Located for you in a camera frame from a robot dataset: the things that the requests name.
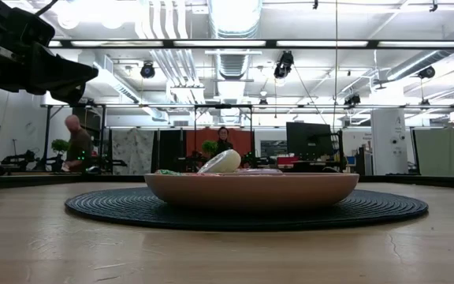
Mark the red box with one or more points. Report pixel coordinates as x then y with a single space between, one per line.
288 160

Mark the black ceiling spotlight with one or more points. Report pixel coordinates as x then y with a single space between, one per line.
147 71
352 100
426 72
284 63

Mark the dark blue round placemat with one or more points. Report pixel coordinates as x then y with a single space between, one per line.
112 209

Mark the orange partition panel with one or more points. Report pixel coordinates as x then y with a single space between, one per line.
195 136

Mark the small green background plant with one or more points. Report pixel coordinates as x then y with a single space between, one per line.
209 147
60 146

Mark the white pillar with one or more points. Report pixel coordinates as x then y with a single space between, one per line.
388 138

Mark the black background rig frame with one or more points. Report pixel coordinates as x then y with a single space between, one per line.
223 106
47 134

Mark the pink round plate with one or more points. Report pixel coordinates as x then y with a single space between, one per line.
250 191

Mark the grey-green partition panel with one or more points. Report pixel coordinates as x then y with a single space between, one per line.
432 150

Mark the large white donut blue drizzle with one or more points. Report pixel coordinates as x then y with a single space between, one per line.
223 162

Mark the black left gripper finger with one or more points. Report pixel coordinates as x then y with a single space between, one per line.
65 71
69 95

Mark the black monitor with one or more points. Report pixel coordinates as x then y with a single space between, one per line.
307 140

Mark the grey patterned curtain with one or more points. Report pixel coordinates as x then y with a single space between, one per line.
132 150

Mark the black overhead crossbar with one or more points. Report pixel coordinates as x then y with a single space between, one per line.
270 43

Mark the silver ventilation duct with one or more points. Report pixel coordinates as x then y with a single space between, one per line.
235 19

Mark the person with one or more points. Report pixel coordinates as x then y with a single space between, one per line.
79 146
224 144

